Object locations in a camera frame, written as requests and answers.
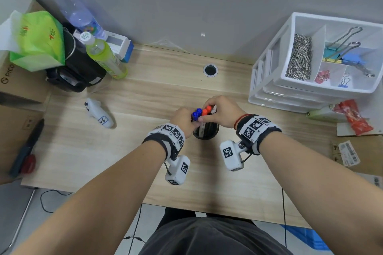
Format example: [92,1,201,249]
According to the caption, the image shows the person's left hand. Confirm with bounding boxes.
[169,107,200,139]

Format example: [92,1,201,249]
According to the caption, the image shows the person's right hand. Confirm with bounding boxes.
[198,95,247,129]

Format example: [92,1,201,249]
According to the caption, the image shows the person's left forearm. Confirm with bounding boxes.
[12,141,168,255]

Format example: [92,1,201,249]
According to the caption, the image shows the person's right forearm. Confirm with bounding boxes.
[260,133,383,255]

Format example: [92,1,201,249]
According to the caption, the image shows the black pen holder cup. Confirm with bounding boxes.
[192,122,220,140]

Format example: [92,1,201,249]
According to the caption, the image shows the left wristband with marker tags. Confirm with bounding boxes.
[142,123,186,162]

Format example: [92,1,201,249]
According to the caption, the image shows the wristband with marker tags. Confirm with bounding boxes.
[235,115,282,156]
[142,123,186,162]

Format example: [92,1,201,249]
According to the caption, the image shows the right wristband with marker tags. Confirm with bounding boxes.
[235,115,282,156]

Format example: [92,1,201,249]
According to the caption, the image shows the white handheld controller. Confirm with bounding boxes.
[84,98,115,129]

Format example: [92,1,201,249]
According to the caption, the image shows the white plastic drawer organizer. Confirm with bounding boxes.
[248,12,383,114]

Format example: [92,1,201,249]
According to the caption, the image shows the white and blue box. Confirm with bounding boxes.
[104,32,134,63]

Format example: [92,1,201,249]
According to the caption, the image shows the green drink bottle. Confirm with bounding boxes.
[80,32,129,80]

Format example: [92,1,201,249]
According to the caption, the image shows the pile of silver paper clips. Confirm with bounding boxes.
[284,34,313,81]

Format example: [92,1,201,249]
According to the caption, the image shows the pale green small box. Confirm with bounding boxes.
[306,105,340,121]

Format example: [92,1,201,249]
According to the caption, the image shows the person's dark grey shorts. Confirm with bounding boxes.
[139,207,294,255]

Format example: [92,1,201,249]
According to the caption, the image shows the black electric kettle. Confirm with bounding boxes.
[45,23,107,93]

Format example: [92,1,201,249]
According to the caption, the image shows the large green binder clip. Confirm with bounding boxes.
[323,26,363,62]

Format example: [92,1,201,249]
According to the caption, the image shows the red snack packet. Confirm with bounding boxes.
[333,99,374,136]

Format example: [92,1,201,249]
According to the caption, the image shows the blue plastic bin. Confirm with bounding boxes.
[281,224,330,253]

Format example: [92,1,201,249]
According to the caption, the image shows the clear water bottle blue cap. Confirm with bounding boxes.
[46,0,107,40]

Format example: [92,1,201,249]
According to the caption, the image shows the large blue binder clip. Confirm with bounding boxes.
[341,41,376,78]

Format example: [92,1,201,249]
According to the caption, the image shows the cardboard box with label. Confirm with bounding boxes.
[332,134,383,178]

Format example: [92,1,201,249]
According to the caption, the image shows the brown cardboard box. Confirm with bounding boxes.
[0,51,52,112]

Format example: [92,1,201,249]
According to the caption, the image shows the green tissue pack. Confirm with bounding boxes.
[0,10,66,72]

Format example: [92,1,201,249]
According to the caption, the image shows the metal chair leg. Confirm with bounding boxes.
[0,188,36,255]

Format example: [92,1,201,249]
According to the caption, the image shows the red string bracelet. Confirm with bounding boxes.
[233,113,249,130]

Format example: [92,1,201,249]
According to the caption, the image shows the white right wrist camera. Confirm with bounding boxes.
[220,140,245,172]

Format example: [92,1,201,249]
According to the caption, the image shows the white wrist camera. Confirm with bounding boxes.
[165,155,191,186]
[220,140,245,172]

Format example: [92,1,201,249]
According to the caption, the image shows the desk cable grommet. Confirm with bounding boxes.
[203,64,219,78]

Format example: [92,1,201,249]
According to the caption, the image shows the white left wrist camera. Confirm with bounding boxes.
[165,155,191,186]

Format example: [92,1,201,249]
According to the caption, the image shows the black cable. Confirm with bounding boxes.
[281,188,288,249]
[122,206,143,255]
[40,189,73,214]

